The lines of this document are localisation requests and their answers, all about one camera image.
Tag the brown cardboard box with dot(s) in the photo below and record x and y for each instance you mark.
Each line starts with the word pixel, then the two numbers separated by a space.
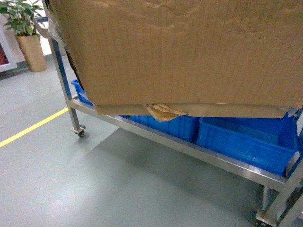
pixel 218 58

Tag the blue plastic crate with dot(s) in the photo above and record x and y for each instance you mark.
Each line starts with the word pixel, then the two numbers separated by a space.
pixel 268 144
pixel 182 127

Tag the potted green plant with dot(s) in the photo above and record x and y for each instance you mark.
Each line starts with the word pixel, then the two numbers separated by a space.
pixel 20 16

